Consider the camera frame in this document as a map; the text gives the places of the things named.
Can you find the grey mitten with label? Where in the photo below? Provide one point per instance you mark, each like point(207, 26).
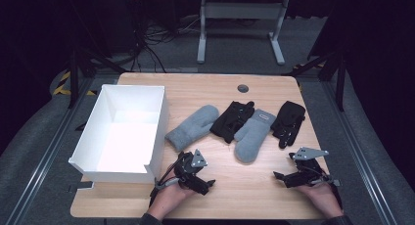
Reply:
point(253, 137)

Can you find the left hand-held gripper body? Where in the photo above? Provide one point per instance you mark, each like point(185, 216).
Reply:
point(187, 169)

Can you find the white metal table frame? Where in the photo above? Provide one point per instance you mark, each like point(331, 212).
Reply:
point(241, 11)

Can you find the person's right hand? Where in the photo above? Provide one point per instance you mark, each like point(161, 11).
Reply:
point(321, 199)

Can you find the white box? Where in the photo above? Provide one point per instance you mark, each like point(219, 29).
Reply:
point(127, 143)

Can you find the yellow black hazard tape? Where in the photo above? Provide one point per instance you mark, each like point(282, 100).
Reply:
point(62, 84)

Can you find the person's left hand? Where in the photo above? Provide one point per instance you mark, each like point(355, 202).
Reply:
point(169, 199)

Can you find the grey metal floor rail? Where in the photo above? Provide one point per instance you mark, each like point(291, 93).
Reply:
point(359, 153)
point(45, 153)

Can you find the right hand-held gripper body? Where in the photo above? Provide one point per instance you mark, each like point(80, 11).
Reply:
point(308, 168)

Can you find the plain grey wool mitten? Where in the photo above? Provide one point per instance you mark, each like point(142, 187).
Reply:
point(195, 125)

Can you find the black metal stand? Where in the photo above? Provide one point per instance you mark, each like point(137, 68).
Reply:
point(332, 68)
point(78, 68)

